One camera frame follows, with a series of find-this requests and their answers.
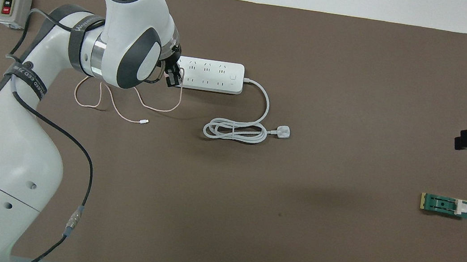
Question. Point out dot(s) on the brown paper mat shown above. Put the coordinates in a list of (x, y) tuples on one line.
[(293, 224)]

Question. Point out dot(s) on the green knife switch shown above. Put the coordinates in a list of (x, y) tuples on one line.
[(442, 205)]

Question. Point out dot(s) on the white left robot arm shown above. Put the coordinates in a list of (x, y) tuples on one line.
[(9, 155)]

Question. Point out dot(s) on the white power strip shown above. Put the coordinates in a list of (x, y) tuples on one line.
[(213, 76)]

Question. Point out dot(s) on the pink charger adapter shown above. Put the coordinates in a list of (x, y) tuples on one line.
[(182, 70)]

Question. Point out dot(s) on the grey on-off switch box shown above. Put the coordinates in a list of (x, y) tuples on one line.
[(8, 6)]

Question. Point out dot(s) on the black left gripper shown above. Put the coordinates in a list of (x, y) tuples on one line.
[(173, 55)]

